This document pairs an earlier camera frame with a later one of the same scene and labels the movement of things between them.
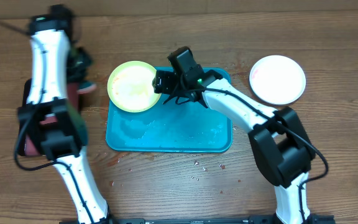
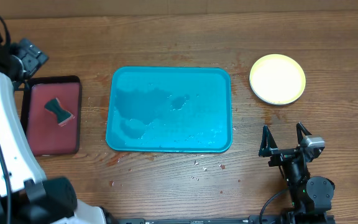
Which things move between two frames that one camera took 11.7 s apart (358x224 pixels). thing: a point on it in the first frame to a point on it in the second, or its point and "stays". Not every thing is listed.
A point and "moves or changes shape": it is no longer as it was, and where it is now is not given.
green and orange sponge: [86, 87] moves or changes shape
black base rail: [252, 219] stays
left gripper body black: [78, 61] to [30, 59]
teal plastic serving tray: [188, 127] stays
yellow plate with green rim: [130, 88] to [277, 79]
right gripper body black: [168, 84] to [283, 155]
